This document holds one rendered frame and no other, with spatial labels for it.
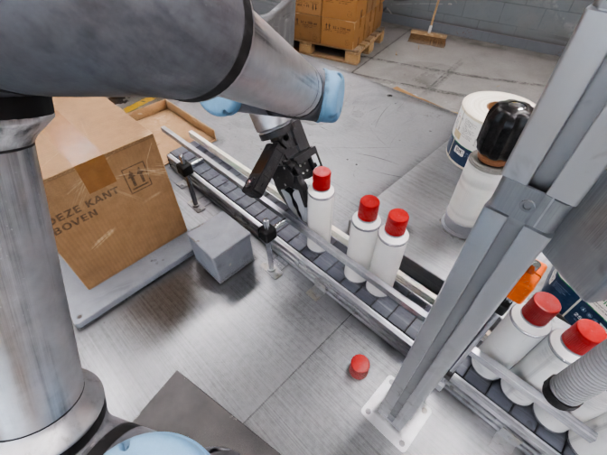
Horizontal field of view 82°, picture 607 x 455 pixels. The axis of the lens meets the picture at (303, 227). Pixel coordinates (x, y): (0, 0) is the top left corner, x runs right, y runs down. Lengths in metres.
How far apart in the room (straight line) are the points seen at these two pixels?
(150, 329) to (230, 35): 0.64
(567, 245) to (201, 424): 0.53
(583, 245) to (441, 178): 0.77
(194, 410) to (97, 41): 0.53
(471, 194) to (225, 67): 0.63
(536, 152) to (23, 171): 0.33
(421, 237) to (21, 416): 0.72
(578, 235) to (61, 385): 0.41
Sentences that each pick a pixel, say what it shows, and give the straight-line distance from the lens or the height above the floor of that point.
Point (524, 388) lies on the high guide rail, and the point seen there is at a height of 0.96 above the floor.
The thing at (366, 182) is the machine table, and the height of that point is 0.83.
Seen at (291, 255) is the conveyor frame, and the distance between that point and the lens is 0.79.
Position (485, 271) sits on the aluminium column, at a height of 1.24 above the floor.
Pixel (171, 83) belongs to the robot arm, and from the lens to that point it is 0.23.
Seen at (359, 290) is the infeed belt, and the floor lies 0.88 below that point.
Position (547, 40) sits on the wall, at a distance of 4.95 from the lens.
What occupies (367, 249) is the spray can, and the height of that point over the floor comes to 0.99.
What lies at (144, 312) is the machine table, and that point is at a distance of 0.81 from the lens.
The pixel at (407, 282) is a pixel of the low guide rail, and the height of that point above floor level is 0.91.
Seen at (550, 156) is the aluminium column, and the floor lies 1.35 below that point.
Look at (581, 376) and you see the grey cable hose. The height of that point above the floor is 1.14.
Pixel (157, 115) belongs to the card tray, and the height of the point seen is 0.83.
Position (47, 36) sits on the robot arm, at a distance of 0.21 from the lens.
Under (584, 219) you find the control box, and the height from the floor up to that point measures 1.33.
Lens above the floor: 1.47
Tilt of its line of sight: 47 degrees down
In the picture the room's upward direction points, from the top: straight up
